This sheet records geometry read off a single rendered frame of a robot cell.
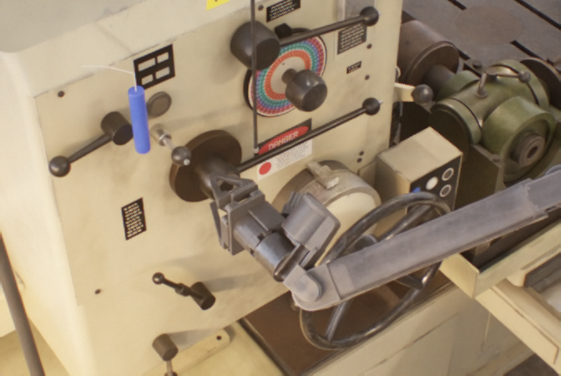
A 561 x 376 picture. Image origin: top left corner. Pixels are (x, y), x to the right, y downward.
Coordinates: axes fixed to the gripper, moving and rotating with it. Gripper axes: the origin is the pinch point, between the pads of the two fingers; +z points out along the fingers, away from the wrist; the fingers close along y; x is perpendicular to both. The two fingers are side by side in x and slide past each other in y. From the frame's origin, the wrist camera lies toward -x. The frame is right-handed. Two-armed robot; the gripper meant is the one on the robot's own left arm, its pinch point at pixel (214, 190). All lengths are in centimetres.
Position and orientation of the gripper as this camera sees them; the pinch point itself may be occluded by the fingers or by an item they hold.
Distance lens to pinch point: 168.8
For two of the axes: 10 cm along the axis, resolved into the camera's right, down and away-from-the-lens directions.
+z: -5.9, -5.6, 5.8
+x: -8.1, 4.1, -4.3
